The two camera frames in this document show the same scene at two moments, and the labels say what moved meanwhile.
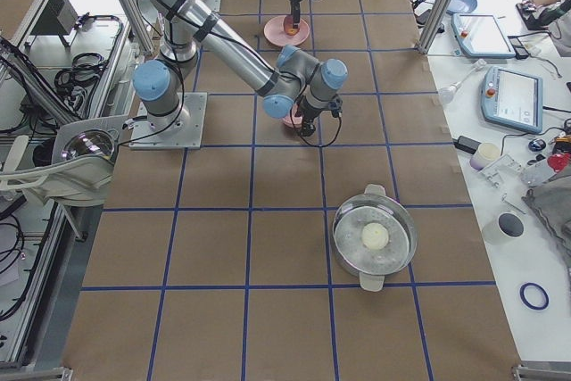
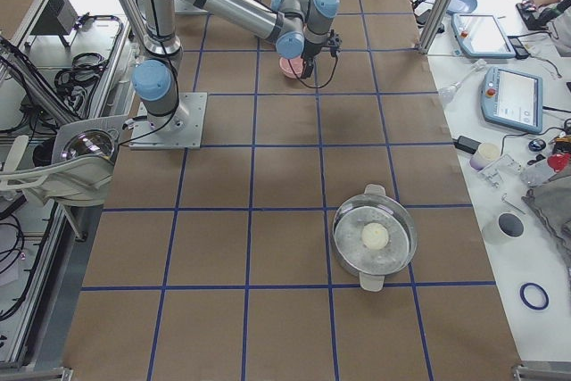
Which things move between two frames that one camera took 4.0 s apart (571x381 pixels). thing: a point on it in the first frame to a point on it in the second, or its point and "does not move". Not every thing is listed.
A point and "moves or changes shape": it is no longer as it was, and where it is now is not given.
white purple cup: x=485 y=153 does not move
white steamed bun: x=375 y=236 does not move
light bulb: x=446 y=94 does not move
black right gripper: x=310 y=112 to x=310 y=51
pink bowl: x=292 y=120 moves or changes shape
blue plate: x=461 y=2 does not move
